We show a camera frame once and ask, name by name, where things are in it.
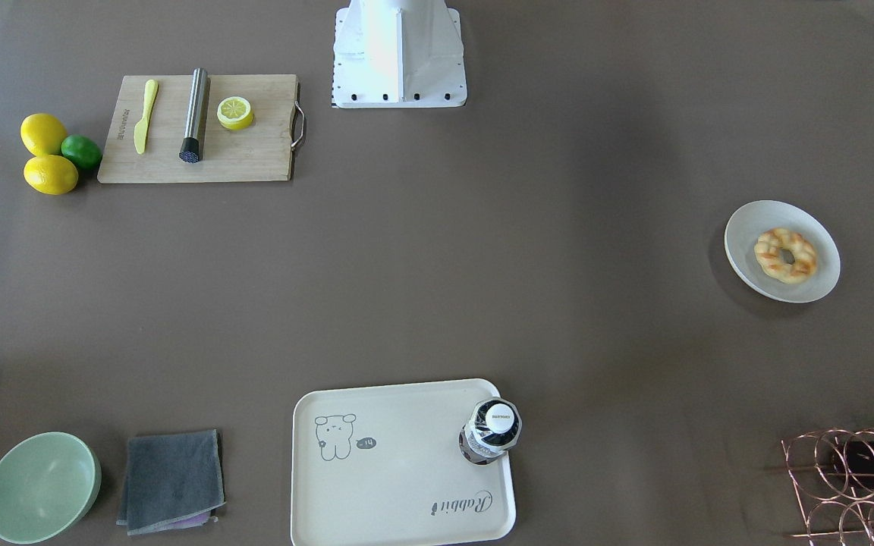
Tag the copper wire bottle rack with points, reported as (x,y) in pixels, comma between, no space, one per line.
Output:
(832,476)

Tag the braided glazed donut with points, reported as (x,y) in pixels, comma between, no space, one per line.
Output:
(786,256)

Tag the tea bottle on tray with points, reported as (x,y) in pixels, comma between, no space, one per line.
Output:
(492,429)

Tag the grey folded cloth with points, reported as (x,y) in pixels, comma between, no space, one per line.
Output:
(171,482)

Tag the white round plate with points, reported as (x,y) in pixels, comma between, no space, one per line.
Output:
(746,224)

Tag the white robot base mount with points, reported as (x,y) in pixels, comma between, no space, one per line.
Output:
(398,54)

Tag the yellow plastic knife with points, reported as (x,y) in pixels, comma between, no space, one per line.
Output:
(140,134)

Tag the bamboo cutting board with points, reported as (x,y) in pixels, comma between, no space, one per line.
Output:
(262,152)

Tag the yellow lemon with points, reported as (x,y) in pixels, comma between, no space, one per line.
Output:
(42,134)
(51,174)

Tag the green lime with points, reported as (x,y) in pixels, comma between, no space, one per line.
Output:
(83,152)

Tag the yellow lemon upper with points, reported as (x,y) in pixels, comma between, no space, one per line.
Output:
(42,134)

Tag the half lemon slice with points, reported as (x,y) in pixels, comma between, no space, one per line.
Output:
(235,113)

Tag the yellow lemon lower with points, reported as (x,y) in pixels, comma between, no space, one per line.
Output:
(51,174)

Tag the cream rabbit tray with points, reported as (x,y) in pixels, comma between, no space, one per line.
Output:
(381,465)

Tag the mint green bowl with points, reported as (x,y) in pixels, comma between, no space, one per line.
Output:
(47,483)

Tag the steel muddler cylinder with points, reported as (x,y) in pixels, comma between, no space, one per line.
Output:
(190,151)

